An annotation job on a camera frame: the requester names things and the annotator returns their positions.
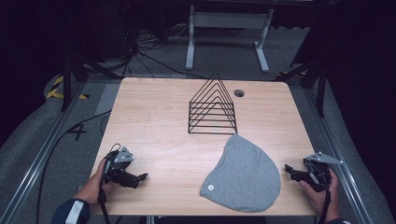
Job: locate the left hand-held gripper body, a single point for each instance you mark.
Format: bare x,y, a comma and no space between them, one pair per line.
122,157

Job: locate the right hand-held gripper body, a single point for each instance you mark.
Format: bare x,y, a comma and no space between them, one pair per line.
317,174

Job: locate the person's right hand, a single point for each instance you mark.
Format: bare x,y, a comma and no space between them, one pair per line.
323,199

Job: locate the person's left hand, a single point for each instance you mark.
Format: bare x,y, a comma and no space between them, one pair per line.
93,186

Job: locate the grey knit beanie hat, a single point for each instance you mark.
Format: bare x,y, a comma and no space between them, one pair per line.
246,174

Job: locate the black floor tape mark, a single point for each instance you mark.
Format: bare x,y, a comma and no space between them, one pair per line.
77,131

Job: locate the black tripod stand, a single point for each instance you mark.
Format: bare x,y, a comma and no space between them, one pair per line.
320,87
67,84

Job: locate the yellow black floor tape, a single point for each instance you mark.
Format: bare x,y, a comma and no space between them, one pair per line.
54,90

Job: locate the aluminium floor rail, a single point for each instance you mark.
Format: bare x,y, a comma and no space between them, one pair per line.
339,155
37,161

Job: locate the white metal stand frame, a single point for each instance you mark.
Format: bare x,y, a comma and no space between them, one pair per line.
229,20

